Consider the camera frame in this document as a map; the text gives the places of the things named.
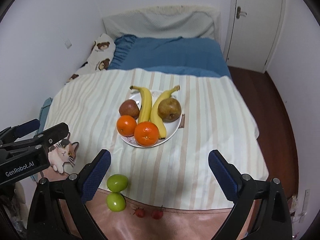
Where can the striped cat print cloth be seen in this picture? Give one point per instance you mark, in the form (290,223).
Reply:
(175,174)

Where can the grey white pillow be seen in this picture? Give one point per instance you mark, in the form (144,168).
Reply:
(188,24)

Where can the white door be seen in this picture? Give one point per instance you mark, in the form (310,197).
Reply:
(251,40)

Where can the bear print pillow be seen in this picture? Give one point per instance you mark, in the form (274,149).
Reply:
(101,56)

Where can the wall socket left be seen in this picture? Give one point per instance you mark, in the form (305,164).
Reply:
(68,43)

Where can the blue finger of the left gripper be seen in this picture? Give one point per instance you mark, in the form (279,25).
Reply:
(9,135)
(50,136)

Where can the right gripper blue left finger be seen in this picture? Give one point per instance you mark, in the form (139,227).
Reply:
(81,188)

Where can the white ceramic plate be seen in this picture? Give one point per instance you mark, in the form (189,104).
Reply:
(171,127)

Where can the yellow banana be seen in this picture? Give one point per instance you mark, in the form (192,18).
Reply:
(154,116)
(146,103)

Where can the brown pear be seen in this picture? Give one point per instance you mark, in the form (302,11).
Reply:
(169,110)

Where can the green apple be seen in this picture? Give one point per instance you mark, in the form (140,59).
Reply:
(116,202)
(117,183)

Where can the cherry tomato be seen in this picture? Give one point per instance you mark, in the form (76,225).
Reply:
(139,212)
(157,213)

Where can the teal bed sheet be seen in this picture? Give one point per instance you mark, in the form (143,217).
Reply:
(44,113)

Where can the blue quilt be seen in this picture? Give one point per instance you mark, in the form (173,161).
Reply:
(200,57)

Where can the door handle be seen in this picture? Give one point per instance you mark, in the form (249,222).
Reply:
(240,13)

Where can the red apple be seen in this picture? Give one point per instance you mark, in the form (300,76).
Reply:
(129,107)

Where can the white power strip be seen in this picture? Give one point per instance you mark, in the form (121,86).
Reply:
(305,206)

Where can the orange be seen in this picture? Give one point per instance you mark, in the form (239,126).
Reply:
(146,134)
(126,125)

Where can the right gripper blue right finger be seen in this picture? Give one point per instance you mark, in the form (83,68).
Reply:
(238,188)

